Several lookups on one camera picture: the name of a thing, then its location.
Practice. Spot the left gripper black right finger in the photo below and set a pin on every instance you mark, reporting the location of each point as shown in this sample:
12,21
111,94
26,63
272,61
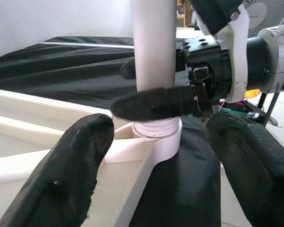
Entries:
255,170

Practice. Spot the yellow crumpled bag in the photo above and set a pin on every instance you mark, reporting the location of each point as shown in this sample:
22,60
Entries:
253,93

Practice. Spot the white plastic table leg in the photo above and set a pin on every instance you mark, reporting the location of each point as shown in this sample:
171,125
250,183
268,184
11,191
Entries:
153,47

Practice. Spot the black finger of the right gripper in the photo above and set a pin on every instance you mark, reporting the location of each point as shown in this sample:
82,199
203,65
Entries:
156,104
129,69

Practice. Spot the black table cloth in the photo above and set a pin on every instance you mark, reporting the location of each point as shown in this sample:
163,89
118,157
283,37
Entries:
61,71

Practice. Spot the green white packet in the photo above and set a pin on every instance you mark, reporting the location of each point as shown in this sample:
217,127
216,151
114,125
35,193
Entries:
239,113

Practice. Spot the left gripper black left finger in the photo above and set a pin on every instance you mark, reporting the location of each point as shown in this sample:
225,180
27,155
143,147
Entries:
59,179

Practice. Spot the white plastic children table top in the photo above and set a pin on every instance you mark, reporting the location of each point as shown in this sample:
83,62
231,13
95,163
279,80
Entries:
26,111

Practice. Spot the black metal rack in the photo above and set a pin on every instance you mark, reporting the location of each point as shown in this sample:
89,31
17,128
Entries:
272,104

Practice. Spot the wooden shelf unit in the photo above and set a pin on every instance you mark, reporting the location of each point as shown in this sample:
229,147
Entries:
183,14

